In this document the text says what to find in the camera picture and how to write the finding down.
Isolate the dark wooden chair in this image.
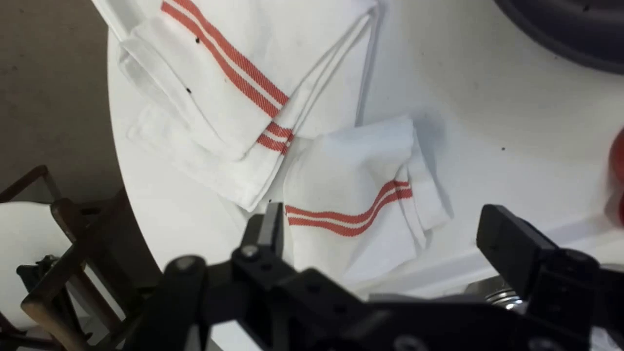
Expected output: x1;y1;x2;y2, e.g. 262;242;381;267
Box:
0;164;164;351

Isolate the red mug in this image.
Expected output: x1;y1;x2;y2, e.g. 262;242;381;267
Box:
607;125;624;226

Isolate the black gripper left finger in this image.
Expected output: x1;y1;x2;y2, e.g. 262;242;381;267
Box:
125;201;367;351

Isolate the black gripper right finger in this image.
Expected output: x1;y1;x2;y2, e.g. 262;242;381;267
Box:
476;203;624;351

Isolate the black frying pan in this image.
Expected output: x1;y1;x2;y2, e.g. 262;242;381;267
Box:
494;0;624;74

